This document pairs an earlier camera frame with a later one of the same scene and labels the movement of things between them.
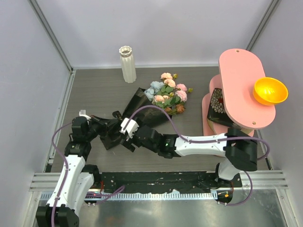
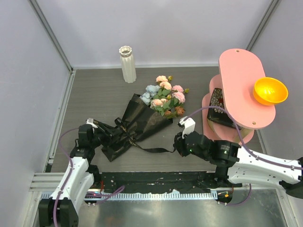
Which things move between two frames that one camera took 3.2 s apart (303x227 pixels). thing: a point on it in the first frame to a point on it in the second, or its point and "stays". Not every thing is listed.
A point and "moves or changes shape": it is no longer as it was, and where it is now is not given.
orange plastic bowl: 269,91 stays
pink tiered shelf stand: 238,70 stays
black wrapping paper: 140,109 moves or changes shape
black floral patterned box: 217,112 stays
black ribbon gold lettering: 117,114 moves or changes shape
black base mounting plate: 110,182 stays
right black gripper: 128,144 to 179,145
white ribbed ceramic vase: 127,64 stays
